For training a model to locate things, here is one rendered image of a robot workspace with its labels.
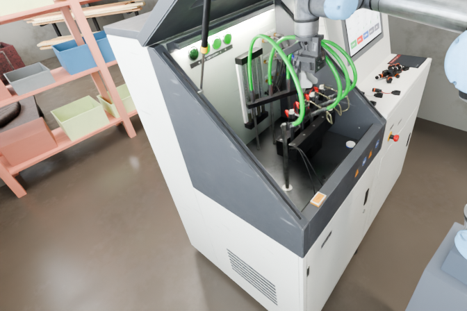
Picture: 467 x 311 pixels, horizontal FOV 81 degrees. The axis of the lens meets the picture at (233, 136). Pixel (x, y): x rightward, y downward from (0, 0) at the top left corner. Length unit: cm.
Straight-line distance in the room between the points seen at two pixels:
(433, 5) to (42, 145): 312
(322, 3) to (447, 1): 27
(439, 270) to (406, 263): 96
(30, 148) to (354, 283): 293
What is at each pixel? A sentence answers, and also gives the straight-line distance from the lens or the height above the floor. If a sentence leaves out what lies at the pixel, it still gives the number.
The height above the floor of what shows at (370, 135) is 95.
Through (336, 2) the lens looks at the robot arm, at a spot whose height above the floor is 152.
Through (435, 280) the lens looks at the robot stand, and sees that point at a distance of 111.
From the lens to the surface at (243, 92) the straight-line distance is 127.
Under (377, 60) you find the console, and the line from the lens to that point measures 184.
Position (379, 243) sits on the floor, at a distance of 209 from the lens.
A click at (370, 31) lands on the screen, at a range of 173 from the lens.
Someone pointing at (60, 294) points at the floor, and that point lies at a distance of 235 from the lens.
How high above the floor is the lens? 169
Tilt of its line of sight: 35 degrees down
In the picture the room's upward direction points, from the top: 10 degrees counter-clockwise
